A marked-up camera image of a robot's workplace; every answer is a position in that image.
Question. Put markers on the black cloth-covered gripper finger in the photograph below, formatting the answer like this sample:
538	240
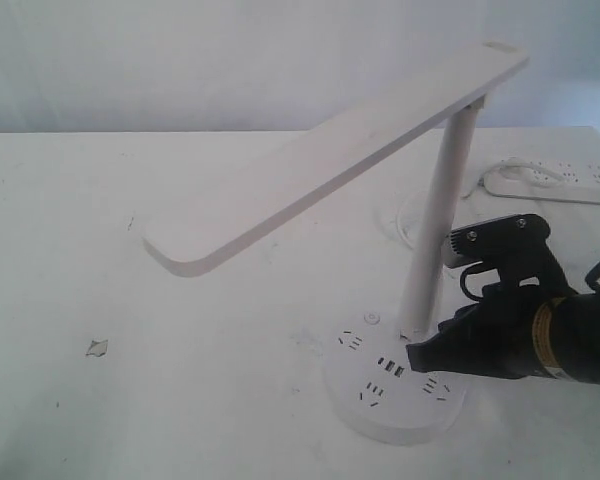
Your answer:
442	353

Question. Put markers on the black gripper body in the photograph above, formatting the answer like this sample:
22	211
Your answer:
494	337

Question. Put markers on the white desk lamp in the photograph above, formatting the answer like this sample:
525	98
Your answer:
373	387

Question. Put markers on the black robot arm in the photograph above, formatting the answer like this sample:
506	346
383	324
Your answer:
570	336

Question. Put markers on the white power strip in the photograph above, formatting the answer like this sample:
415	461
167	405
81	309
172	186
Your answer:
584	178

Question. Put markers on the small torn paper scrap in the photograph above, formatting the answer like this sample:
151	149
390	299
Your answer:
97	348

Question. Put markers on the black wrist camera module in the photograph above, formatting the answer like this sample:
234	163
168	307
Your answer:
515	246

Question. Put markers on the white plug with cord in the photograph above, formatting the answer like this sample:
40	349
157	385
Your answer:
519	178

